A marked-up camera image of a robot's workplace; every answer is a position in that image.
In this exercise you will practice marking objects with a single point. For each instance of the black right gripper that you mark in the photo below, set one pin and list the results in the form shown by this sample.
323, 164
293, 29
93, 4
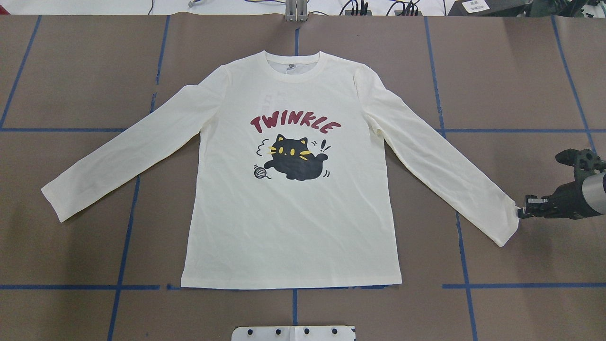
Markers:
569, 198

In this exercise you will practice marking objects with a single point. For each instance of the cream long-sleeve cat shirt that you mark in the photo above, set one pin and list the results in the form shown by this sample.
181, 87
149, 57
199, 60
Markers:
292, 186

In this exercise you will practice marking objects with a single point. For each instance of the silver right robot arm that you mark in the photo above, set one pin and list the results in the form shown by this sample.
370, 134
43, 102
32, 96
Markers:
582, 198

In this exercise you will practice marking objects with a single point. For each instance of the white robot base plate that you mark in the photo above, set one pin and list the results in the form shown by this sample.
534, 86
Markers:
295, 333

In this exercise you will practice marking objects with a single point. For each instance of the aluminium frame post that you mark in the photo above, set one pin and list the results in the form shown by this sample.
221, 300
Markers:
296, 10

